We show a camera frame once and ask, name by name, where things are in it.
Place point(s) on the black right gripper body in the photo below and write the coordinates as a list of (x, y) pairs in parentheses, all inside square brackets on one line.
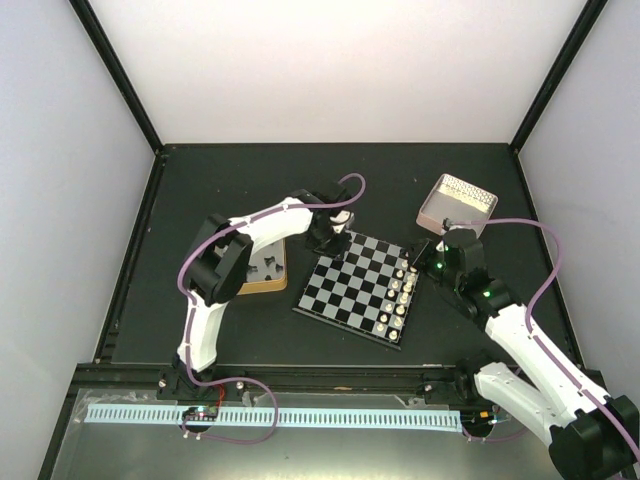
[(421, 262)]

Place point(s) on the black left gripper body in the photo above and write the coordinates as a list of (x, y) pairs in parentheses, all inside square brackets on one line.
[(325, 243)]

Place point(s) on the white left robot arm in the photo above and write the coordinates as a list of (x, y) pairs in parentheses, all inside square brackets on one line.
[(216, 267)]

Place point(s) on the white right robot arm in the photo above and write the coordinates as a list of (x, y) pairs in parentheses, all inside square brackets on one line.
[(588, 433)]

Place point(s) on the pink patterned tray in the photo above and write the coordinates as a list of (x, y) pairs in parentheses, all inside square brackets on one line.
[(458, 201)]

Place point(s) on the yellow bear tin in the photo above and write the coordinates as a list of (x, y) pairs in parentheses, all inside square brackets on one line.
[(267, 270)]

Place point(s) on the black white chessboard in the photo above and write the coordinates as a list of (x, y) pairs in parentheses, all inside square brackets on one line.
[(350, 292)]

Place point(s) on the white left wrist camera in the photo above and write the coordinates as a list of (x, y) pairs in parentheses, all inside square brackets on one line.
[(342, 221)]

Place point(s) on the black front mounting rail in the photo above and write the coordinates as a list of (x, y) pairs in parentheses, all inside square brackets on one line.
[(434, 383)]

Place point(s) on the black right frame post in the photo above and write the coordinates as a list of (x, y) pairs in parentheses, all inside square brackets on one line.
[(569, 50)]

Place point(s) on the light blue slotted rail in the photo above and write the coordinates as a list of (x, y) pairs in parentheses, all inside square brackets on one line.
[(317, 418)]

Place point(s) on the black corner frame post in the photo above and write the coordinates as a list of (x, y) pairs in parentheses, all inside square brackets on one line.
[(90, 22)]

